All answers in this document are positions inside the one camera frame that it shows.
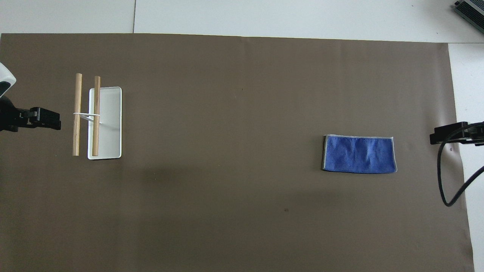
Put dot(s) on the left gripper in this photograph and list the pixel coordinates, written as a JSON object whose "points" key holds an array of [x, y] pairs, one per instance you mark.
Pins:
{"points": [[6, 115]]}

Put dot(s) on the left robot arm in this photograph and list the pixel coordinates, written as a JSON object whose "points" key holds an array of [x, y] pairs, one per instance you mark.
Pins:
{"points": [[5, 78]]}

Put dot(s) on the blue towel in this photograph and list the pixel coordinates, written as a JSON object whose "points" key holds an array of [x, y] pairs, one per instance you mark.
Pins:
{"points": [[359, 154]]}

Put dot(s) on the white towel rack wooden bars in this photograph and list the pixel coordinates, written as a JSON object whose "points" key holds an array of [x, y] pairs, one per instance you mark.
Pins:
{"points": [[109, 124]]}

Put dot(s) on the grey device corner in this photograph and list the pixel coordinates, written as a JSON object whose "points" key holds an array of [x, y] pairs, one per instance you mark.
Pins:
{"points": [[472, 9]]}

